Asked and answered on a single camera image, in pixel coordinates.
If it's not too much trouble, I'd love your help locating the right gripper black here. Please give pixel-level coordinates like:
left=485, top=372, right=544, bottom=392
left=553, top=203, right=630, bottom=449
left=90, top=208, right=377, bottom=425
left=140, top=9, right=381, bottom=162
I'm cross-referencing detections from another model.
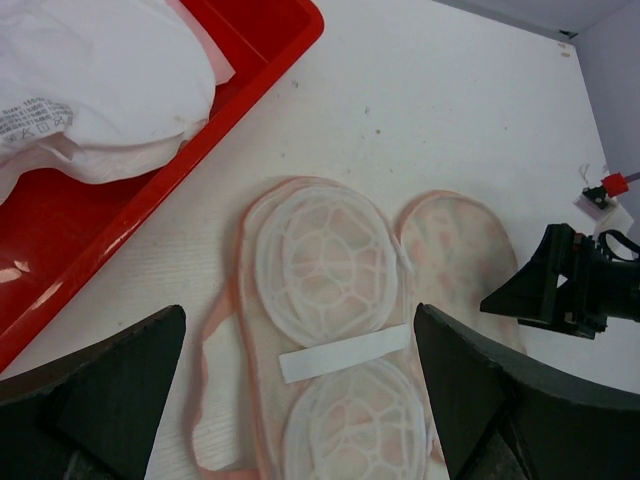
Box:
left=480, top=224, right=639, bottom=339

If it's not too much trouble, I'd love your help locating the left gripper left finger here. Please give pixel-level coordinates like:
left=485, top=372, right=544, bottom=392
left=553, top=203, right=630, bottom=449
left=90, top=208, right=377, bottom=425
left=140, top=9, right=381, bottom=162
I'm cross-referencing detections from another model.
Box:
left=1, top=305, right=186, bottom=479

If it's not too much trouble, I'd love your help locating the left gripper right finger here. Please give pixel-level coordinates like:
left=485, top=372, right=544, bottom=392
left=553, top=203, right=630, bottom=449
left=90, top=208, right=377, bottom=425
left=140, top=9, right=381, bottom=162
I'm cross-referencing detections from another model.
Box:
left=414, top=305, right=639, bottom=479

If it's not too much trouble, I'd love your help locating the floral pink laundry bag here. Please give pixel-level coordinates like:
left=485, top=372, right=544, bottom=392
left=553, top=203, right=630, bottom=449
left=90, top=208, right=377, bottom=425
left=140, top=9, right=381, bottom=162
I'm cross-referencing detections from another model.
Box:
left=191, top=177, right=524, bottom=479

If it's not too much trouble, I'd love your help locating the white bra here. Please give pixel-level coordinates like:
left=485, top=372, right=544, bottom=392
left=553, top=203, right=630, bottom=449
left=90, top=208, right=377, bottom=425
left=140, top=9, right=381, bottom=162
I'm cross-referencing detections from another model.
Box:
left=1, top=1, right=218, bottom=195

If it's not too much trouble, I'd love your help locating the pink bra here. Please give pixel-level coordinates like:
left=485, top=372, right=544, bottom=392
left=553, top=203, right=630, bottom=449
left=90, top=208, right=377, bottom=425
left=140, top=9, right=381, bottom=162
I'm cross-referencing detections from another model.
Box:
left=166, top=0, right=235, bottom=86

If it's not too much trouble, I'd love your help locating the red plastic tray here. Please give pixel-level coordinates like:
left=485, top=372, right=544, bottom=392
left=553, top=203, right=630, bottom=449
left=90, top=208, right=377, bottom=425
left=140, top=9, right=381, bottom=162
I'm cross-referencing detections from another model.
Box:
left=1, top=1, right=324, bottom=366

